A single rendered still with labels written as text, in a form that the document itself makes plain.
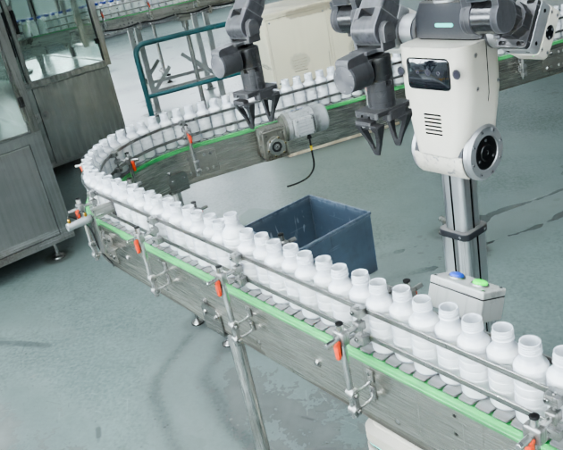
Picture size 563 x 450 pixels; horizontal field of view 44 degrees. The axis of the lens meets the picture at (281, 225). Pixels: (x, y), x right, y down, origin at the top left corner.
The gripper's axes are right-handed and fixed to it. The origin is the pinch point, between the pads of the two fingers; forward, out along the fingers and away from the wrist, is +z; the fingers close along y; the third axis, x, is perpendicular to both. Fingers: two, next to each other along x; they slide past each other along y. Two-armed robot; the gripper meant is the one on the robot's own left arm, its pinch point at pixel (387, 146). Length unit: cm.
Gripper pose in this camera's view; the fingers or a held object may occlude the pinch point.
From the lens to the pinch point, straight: 152.2
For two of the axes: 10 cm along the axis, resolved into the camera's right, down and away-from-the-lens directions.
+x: -6.1, -2.3, 7.6
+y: 7.7, -3.9, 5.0
